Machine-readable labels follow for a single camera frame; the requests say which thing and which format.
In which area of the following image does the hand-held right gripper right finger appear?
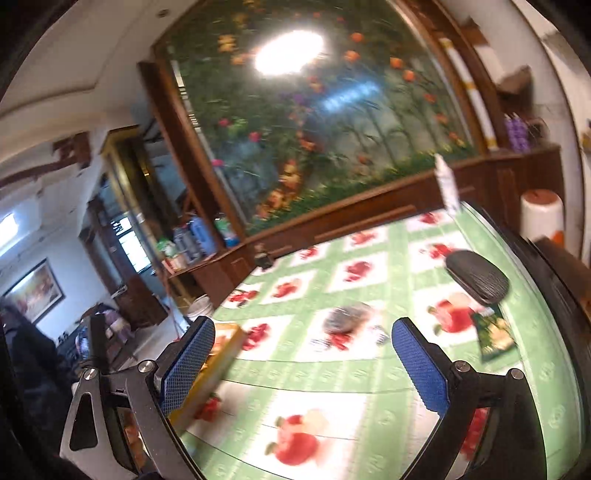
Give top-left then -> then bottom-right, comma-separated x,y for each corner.
392,317 -> 548,480

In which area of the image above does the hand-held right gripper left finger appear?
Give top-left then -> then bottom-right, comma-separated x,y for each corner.
60,315 -> 217,480

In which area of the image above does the white box with yellow tape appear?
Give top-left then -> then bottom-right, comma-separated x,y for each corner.
168,323 -> 249,428

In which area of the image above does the silver foil snack packet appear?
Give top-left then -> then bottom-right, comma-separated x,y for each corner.
322,302 -> 372,335

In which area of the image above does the white bucket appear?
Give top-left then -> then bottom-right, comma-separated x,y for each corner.
187,295 -> 214,324

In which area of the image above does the green apple print tablecloth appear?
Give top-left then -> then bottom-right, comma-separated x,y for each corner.
178,203 -> 587,480

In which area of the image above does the green snack packet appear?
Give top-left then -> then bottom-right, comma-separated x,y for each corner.
473,307 -> 518,363

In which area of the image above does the wooden chair with patterned cushion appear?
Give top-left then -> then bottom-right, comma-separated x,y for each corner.
74,302 -> 139,370

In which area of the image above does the black oval case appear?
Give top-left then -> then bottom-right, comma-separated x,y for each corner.
444,250 -> 511,306

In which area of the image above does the grey thermos flask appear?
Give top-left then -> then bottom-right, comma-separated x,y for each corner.
174,226 -> 192,261

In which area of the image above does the blue thermos flask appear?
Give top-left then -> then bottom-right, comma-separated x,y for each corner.
189,217 -> 215,257

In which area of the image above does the small black box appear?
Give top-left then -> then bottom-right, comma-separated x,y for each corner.
254,242 -> 274,271

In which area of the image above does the window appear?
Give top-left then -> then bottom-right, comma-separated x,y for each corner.
111,217 -> 151,273

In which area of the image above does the wooden cabinet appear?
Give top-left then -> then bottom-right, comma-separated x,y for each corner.
139,0 -> 566,305

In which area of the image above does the dark cloth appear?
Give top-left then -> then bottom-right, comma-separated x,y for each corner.
0,295 -> 79,480

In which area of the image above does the white bottle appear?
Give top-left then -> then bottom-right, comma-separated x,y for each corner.
433,154 -> 461,215

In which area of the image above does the white roll with red top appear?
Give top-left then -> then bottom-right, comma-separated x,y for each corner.
520,188 -> 565,243

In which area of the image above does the flower print glass panel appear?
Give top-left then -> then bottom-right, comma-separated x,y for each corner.
159,0 -> 481,232

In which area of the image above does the white pole with yellow bands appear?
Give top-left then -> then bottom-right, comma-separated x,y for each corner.
438,37 -> 498,151

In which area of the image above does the framed wall picture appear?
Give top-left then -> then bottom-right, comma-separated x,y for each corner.
2,258 -> 65,324

